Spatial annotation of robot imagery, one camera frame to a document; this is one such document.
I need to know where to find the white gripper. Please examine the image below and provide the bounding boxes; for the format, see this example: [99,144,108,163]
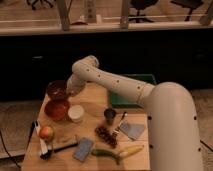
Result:
[66,74,86,96]

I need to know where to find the dark red bowl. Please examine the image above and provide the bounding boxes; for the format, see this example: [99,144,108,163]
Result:
[46,80,68,100]

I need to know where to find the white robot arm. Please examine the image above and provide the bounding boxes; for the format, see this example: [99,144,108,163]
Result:
[67,55,204,171]

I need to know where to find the white cup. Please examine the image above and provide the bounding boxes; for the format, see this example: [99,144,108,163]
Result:
[68,105,84,123]

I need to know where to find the green tray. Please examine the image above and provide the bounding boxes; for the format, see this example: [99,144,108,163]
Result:
[108,73,158,109]

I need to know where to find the dark metal cup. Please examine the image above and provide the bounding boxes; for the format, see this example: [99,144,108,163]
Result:
[104,108,116,125]

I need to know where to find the red yellow apple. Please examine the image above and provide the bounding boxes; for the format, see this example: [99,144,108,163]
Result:
[39,126,54,141]

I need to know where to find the metal spoon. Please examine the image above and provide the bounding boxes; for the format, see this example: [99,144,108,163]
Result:
[113,111,127,135]

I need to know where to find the dark grape bunch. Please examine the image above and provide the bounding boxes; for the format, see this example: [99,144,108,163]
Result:
[95,126,117,148]

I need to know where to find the blue sponge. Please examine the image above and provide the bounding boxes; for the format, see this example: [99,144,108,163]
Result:
[73,137,93,162]

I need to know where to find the green cucumber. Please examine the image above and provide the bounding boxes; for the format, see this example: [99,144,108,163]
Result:
[91,149,120,165]

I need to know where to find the grey blue cloth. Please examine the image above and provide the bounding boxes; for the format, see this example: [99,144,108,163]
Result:
[119,122,145,140]

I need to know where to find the yellow banana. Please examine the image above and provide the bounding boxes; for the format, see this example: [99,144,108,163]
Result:
[118,145,144,159]

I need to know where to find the black cable left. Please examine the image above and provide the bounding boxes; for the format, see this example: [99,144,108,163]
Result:
[0,121,36,170]

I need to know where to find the black cable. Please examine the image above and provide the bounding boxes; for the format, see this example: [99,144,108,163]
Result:
[200,139,213,153]
[0,121,36,170]

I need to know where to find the white handled utensil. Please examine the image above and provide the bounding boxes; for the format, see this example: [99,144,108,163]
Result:
[34,120,48,155]

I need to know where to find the black cable right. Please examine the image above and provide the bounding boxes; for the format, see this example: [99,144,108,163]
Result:
[200,139,213,153]

